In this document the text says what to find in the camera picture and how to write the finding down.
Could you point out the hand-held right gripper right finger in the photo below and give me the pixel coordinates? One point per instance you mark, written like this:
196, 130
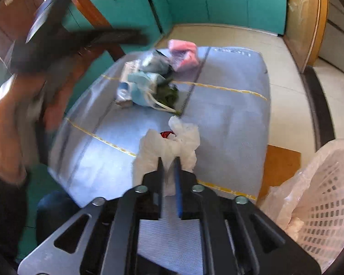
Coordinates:
178, 194

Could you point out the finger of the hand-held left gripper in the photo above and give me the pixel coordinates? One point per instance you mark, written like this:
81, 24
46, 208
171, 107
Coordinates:
51, 8
117, 35

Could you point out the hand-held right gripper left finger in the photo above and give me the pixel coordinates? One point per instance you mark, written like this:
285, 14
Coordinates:
160, 189

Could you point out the white plastic bag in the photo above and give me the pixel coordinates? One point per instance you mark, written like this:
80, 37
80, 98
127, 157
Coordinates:
152, 149

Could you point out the white laundry basket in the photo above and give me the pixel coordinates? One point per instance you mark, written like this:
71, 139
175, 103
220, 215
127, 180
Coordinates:
286, 203

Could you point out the white plastic lattice basket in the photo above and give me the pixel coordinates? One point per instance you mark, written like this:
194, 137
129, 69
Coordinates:
326, 206

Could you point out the person's left forearm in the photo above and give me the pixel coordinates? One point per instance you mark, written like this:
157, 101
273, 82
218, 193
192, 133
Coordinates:
8, 160

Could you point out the person's left hand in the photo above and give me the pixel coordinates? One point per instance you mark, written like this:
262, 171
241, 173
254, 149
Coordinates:
17, 106

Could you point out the white printed packet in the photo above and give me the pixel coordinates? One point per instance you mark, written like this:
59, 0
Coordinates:
132, 68

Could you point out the carved wooden chair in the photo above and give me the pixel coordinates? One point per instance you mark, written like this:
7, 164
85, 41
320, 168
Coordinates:
89, 8

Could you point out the grey plastic bag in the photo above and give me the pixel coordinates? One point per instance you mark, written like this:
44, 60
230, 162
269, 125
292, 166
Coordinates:
156, 63

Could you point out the red snack wrapper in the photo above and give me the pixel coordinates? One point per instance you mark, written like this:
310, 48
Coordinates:
166, 134

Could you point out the small crumpled printed wrapper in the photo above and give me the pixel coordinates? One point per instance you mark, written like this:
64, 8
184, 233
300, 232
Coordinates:
123, 93

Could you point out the blue face mask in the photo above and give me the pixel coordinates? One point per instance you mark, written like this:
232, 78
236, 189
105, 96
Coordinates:
143, 91

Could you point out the small pink packet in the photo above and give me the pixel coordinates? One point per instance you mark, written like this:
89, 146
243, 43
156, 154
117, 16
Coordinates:
183, 47

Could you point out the clear plastic wrapper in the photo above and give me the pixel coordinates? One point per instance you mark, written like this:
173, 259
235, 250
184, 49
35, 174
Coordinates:
186, 63

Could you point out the blue striped table cloth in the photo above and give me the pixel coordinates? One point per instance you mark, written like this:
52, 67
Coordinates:
232, 120

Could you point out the brown cardboard sheet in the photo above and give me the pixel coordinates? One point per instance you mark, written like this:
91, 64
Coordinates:
281, 172

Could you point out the teal kitchen base cabinets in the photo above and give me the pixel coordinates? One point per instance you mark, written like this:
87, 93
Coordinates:
218, 3

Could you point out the person's leg in jeans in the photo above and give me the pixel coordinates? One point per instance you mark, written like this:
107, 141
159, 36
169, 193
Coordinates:
54, 214

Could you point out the wooden framed glass door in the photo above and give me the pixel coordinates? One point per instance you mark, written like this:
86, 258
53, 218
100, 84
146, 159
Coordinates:
318, 20

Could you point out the grey refrigerator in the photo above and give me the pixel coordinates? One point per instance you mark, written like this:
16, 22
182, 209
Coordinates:
338, 34

